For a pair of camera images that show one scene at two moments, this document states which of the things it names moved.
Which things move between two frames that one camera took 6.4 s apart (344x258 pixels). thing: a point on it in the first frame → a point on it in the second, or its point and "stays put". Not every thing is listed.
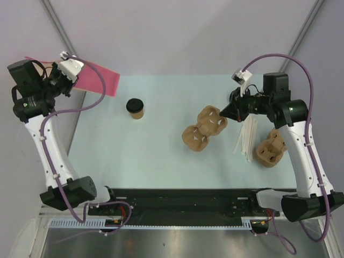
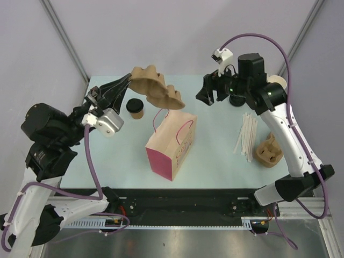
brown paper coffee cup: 137,115 stays put
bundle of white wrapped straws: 245,144 stays put
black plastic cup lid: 135,105 stays put
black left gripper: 70,83 → 110,94
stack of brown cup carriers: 270,150 stays put
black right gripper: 231,110 → 213,81
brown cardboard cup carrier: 210,122 → 148,82
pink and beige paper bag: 88,79 → 169,148
